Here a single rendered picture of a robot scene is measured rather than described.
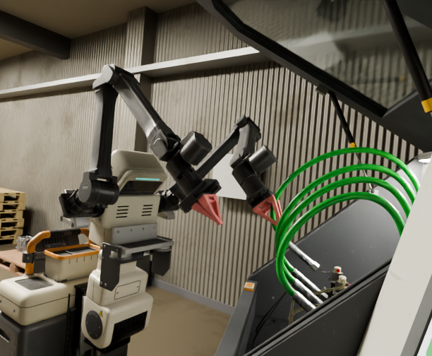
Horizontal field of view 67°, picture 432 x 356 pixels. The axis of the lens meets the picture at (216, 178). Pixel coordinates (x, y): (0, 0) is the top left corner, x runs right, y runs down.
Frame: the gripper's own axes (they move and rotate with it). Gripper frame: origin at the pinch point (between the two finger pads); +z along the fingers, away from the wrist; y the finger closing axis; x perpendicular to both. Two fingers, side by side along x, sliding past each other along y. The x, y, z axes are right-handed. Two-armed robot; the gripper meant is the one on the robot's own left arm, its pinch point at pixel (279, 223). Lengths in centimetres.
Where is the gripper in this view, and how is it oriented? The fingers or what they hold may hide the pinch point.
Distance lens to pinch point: 88.8
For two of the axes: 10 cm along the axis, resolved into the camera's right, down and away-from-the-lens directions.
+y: 4.0, 2.4, 8.9
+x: -7.7, 6.2, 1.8
